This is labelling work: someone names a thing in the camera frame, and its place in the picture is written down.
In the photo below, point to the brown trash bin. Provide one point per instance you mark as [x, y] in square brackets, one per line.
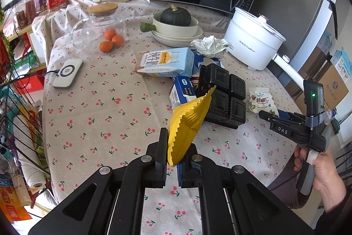
[305, 200]

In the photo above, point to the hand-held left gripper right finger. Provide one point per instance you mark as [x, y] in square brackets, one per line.
[187, 174]

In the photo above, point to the orange packet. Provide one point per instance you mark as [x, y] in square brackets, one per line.
[11, 204]

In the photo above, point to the small blue white box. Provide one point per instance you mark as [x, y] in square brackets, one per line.
[342, 60]

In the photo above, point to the crumpled white paper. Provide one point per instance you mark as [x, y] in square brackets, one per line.
[210, 45]

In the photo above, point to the white bowl with plates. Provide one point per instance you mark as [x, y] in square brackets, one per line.
[176, 30]

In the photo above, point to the jar of red dried fruit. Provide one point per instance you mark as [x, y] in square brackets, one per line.
[19, 17]
[29, 6]

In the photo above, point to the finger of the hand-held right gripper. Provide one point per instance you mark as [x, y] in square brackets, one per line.
[286, 131]
[275, 116]

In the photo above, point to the purple label jar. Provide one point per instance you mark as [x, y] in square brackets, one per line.
[40, 1]

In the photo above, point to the cardboard box with blue logo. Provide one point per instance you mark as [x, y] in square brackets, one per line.
[332, 86]

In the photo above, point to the white nut snack packet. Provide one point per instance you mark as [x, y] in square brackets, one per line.
[261, 101]

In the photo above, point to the small blue drink carton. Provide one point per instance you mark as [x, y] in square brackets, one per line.
[181, 89]

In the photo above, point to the blue foil wrapper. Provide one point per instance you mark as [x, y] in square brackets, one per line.
[203, 63]

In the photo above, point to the glass teapot with wooden lid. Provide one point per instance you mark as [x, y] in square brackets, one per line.
[96, 25]

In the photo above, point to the cherry print tablecloth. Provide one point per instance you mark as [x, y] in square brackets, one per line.
[110, 113]

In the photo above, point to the person's right hand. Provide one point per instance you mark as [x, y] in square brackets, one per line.
[327, 174]

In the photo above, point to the white rounded electronic device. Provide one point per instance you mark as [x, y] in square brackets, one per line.
[67, 74]

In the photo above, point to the white electric cooking pot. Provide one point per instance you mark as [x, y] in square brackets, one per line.
[253, 39]

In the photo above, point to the white plate stack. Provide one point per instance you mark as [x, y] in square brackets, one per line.
[170, 41]

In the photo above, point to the dark green pumpkin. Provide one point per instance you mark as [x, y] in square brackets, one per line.
[176, 17]

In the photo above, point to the paper towel roll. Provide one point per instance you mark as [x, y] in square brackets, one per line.
[30, 166]

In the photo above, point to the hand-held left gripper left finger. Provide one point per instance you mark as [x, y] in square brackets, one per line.
[161, 169]

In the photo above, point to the black plastic tray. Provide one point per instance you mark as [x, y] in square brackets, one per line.
[222, 91]

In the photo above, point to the person's right forearm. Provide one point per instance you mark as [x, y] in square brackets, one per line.
[335, 221]

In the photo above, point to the light blue milk carton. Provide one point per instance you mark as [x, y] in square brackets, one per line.
[165, 61]

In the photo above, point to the yellow snack bag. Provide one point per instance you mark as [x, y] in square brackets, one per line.
[187, 119]

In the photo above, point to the red box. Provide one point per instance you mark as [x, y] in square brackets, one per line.
[30, 83]

